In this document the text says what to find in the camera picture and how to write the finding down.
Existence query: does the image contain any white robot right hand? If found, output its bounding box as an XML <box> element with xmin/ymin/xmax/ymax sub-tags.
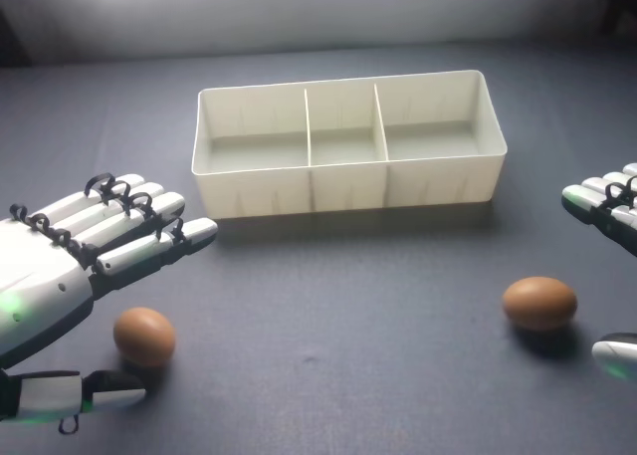
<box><xmin>560</xmin><ymin>162</ymin><xmax>637</xmax><ymax>382</ymax></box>

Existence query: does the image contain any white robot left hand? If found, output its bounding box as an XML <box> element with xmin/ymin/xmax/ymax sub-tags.
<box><xmin>0</xmin><ymin>172</ymin><xmax>219</xmax><ymax>435</ymax></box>

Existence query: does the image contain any brown egg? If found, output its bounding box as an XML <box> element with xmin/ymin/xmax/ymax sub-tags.
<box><xmin>501</xmin><ymin>276</ymin><xmax>579</xmax><ymax>333</ymax></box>
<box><xmin>112</xmin><ymin>307</ymin><xmax>177</xmax><ymax>367</ymax></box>

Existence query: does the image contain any white three-well tray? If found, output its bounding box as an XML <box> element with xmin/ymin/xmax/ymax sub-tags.
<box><xmin>189</xmin><ymin>68</ymin><xmax>509</xmax><ymax>221</ymax></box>

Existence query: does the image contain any grey table cloth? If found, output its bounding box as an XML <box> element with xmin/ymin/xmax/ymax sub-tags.
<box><xmin>0</xmin><ymin>39</ymin><xmax>637</xmax><ymax>455</ymax></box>

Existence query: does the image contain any white padded barrier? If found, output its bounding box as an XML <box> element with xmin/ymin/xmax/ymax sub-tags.
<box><xmin>0</xmin><ymin>0</ymin><xmax>637</xmax><ymax>71</ymax></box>

